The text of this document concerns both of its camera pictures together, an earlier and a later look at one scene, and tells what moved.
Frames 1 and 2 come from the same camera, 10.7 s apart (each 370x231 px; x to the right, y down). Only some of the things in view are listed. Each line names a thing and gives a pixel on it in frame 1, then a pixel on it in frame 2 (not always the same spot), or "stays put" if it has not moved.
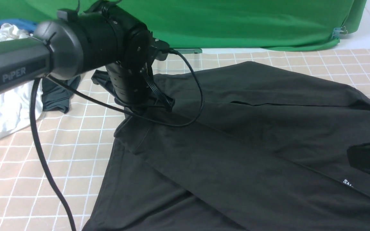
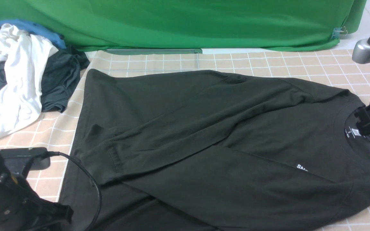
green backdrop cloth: x=283 y=25 stays put
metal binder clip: x=337 y=31 stays put
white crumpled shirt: x=9 y=110 stays put
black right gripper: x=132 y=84 -> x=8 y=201
